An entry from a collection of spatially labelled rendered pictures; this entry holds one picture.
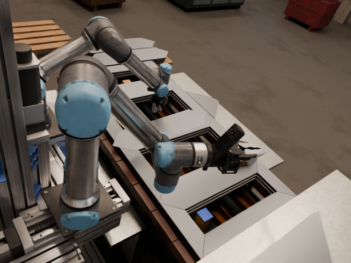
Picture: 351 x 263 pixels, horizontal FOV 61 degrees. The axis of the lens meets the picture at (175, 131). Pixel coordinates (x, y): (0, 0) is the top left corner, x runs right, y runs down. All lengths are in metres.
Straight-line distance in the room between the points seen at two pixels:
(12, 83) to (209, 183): 1.09
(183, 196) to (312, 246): 0.61
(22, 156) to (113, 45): 0.61
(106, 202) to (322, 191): 1.06
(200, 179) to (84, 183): 0.89
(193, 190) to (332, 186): 0.72
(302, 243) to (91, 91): 1.04
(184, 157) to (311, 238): 0.74
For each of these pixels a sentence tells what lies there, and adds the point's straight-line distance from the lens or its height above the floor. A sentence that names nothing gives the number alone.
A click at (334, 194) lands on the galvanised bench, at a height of 1.05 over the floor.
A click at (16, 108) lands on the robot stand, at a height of 1.44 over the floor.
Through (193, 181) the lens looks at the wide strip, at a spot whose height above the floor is 0.87.
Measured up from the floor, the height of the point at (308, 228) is 1.07.
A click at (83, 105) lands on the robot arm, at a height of 1.66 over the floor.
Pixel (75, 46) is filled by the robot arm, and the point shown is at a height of 1.38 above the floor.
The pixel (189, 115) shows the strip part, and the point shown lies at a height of 0.87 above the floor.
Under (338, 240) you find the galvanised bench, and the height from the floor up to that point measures 1.05.
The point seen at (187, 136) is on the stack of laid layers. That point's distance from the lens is 1.90.
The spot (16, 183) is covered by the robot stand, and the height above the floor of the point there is 1.11.
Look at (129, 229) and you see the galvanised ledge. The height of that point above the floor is 0.68.
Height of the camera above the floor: 2.05
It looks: 39 degrees down
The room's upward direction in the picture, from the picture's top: 17 degrees clockwise
